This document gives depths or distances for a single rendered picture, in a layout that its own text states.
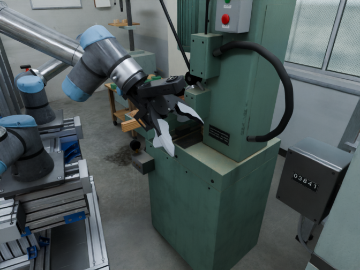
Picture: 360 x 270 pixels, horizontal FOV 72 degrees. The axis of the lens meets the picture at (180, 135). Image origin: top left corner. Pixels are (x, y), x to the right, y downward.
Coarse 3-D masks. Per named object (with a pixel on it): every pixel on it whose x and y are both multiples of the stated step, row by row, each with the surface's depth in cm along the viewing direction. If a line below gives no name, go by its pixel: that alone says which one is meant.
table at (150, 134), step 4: (128, 112) 127; (128, 116) 124; (128, 120) 125; (172, 120) 121; (176, 120) 123; (168, 124) 120; (172, 124) 122; (176, 124) 124; (180, 124) 126; (136, 128) 121; (140, 128) 117; (172, 128) 123; (140, 132) 119; (144, 132) 116; (148, 132) 114; (152, 132) 115; (144, 136) 117; (148, 136) 115; (152, 136) 116
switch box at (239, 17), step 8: (232, 0) 76; (240, 0) 74; (248, 0) 76; (216, 8) 82; (224, 8) 79; (232, 8) 77; (240, 8) 75; (248, 8) 78; (216, 16) 83; (232, 16) 78; (240, 16) 77; (248, 16) 79; (216, 24) 84; (224, 24) 81; (232, 24) 79; (240, 24) 78; (248, 24) 80; (232, 32) 80; (240, 32) 79
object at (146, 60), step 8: (120, 0) 322; (128, 0) 308; (128, 8) 313; (128, 16) 317; (112, 24) 326; (120, 24) 326; (128, 24) 322; (136, 24) 334; (128, 48) 355; (136, 48) 355; (136, 56) 328; (144, 56) 334; (152, 56) 341; (144, 64) 338; (152, 64) 346; (152, 72) 351; (120, 96) 362; (128, 104) 349
